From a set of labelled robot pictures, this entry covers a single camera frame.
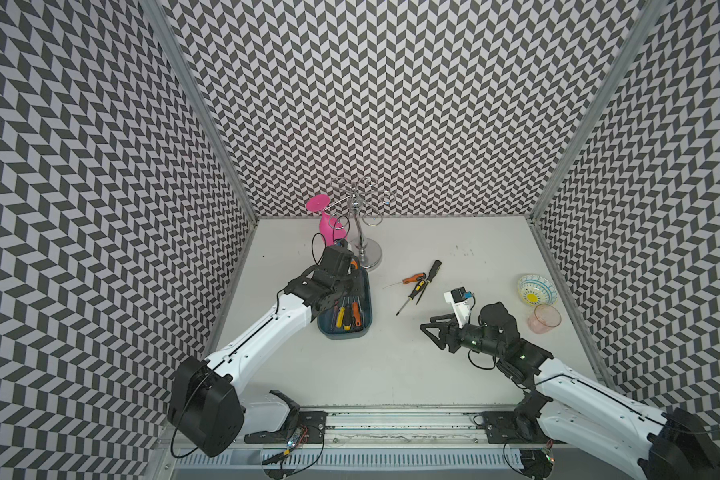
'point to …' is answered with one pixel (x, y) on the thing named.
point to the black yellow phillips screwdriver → (416, 289)
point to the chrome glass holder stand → (365, 203)
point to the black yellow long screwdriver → (432, 275)
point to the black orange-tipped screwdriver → (347, 316)
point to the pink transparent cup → (544, 319)
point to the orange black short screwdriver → (355, 263)
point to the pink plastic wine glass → (330, 229)
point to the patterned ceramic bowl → (536, 290)
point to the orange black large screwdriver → (356, 313)
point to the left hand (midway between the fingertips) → (357, 280)
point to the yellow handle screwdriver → (340, 316)
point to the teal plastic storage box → (324, 320)
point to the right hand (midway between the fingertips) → (427, 330)
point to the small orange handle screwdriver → (417, 277)
